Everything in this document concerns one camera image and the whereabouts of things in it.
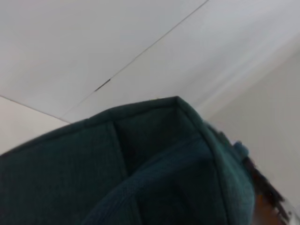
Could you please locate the dark teal insulated lunch bag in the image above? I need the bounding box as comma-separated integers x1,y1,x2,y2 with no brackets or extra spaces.
0,95,291,225

